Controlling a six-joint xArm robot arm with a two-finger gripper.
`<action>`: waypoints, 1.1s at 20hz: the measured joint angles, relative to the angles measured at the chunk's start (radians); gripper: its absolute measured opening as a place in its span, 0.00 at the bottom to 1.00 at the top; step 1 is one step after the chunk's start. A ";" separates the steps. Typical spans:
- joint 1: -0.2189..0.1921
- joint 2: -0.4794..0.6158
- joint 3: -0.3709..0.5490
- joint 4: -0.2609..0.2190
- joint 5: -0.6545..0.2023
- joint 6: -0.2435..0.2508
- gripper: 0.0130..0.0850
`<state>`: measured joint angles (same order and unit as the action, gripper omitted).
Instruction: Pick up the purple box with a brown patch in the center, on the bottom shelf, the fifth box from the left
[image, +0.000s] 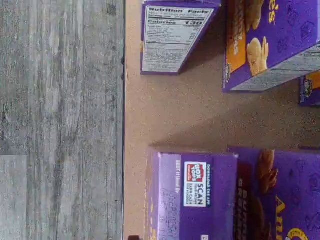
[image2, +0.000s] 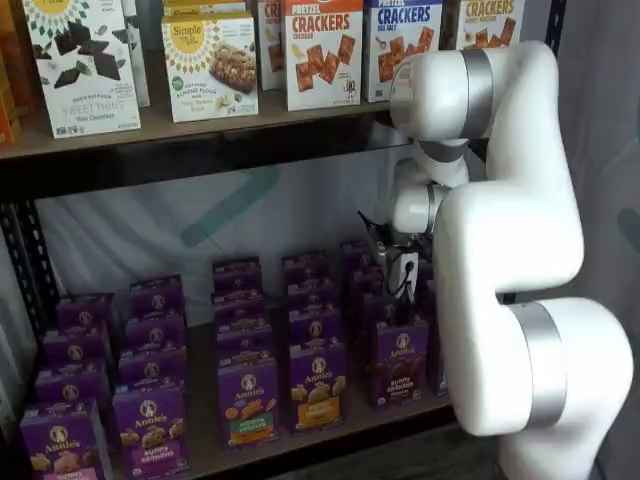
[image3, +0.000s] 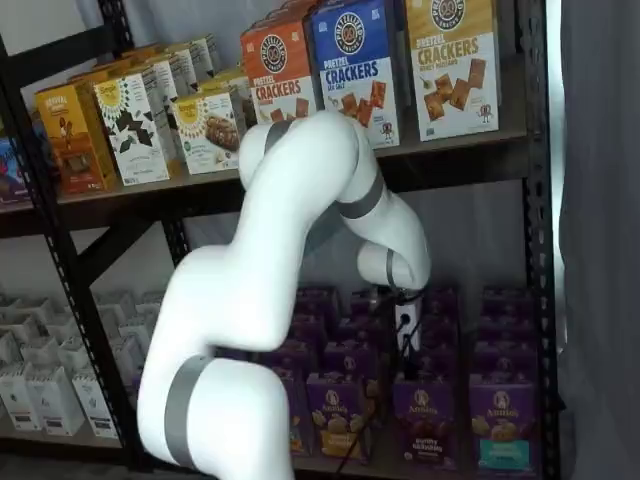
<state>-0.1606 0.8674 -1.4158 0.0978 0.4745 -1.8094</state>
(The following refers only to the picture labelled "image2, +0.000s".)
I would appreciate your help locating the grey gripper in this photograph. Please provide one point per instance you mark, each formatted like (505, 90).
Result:
(402, 265)

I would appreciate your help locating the purple box brown patch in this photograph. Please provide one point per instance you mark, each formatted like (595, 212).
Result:
(377, 307)
(365, 282)
(356, 255)
(402, 365)

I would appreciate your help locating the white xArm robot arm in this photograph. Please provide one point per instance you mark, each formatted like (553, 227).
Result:
(525, 200)

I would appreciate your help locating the purple box orange patch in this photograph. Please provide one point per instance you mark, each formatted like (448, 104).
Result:
(317, 390)
(310, 295)
(315, 325)
(302, 267)

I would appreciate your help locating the purple box green patch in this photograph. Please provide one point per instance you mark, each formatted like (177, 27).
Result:
(242, 320)
(237, 295)
(247, 400)
(245, 347)
(235, 270)

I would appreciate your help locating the purple box violet patch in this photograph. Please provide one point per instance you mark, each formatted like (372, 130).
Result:
(155, 330)
(156, 295)
(152, 367)
(150, 430)

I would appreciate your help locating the orange cheddar pretzel crackers box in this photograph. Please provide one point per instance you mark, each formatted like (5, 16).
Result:
(322, 60)
(269, 50)

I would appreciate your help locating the blue pretzel crackers box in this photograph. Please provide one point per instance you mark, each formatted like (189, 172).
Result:
(400, 30)

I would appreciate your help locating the black metal shelf rack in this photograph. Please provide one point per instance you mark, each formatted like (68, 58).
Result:
(150, 172)

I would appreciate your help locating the yellow pretzel crackers box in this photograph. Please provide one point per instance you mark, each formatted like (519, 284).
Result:
(492, 22)

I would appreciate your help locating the yellow Simple Mills bar box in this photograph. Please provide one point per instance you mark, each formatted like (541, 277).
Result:
(200, 6)
(210, 70)

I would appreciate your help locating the purple box pink patch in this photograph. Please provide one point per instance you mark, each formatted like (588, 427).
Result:
(70, 380)
(75, 342)
(85, 310)
(60, 445)

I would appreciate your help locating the white Sweet Thins box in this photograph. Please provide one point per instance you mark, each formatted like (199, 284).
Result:
(85, 75)
(141, 60)

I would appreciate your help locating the translucent plastic sheet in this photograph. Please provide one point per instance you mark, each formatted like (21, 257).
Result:
(200, 225)

